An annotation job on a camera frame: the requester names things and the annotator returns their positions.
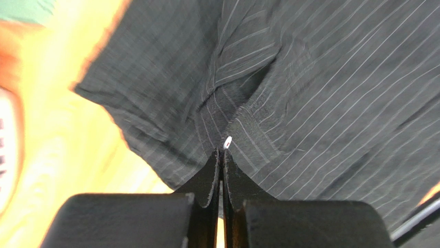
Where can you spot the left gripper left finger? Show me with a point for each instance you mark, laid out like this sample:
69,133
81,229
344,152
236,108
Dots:
185,218

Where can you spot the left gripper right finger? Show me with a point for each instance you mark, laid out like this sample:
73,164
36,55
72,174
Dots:
254,218

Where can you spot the black pinstriped long sleeve shirt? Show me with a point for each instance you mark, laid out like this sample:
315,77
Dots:
322,99

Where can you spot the green file organizer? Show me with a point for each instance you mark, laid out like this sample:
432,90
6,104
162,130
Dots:
28,11

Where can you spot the aluminium rail frame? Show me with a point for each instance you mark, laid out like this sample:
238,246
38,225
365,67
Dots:
425,215

